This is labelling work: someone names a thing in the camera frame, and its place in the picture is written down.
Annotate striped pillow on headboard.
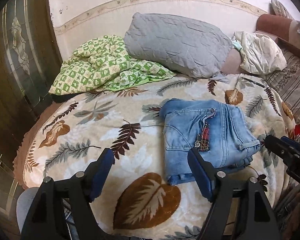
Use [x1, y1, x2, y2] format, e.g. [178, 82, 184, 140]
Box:
[271, 0, 294, 20]

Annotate green white patterned blanket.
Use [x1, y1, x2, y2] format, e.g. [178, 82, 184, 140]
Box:
[49, 35, 175, 95]

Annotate wooden door with glass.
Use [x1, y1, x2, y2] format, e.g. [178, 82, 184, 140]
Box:
[0, 0, 61, 235]

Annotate blue denim jeans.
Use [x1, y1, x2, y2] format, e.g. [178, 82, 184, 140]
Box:
[159, 99, 261, 185]

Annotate brown sofa headboard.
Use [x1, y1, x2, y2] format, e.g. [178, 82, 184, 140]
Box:
[256, 14, 300, 58]

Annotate leaf print plush blanket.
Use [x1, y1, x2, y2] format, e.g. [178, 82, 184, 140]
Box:
[13, 74, 295, 239]

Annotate brown striped cushion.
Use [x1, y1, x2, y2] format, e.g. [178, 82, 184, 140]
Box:
[265, 49, 300, 124]

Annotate grey quilted pillow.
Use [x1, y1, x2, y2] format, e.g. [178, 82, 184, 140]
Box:
[124, 12, 232, 79]

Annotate black pen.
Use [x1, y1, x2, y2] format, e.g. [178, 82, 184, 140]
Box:
[242, 77, 265, 88]

